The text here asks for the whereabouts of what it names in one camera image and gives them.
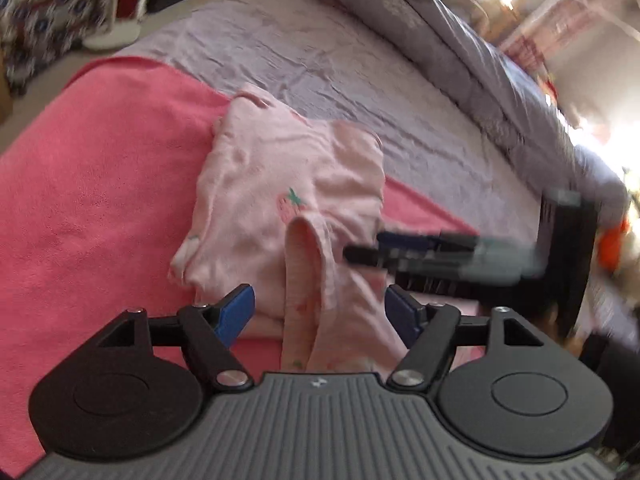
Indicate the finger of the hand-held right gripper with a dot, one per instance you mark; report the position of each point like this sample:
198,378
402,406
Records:
370,256
430,242

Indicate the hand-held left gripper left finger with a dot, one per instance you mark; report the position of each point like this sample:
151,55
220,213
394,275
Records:
235,312

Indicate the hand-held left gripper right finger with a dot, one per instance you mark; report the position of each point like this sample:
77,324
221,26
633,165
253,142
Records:
405,312

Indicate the pink strawberry pants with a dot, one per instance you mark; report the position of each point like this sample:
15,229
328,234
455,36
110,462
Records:
345,320

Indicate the pink strawberry top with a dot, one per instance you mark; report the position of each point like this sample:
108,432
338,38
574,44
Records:
250,170

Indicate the orange plush toy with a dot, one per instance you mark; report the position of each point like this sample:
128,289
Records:
615,245

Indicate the grey bed sheet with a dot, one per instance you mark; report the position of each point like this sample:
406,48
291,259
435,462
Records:
350,85

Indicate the pink fleece blanket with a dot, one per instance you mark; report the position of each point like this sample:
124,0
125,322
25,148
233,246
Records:
100,185

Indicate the grey floral duvet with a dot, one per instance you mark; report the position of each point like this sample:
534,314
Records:
450,35

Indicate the floral curtain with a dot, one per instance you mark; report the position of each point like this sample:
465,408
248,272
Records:
560,30

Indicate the beige standing fan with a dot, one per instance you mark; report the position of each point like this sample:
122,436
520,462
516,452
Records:
112,35

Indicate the black white patterned cloth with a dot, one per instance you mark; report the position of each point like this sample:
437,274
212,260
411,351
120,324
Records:
45,10

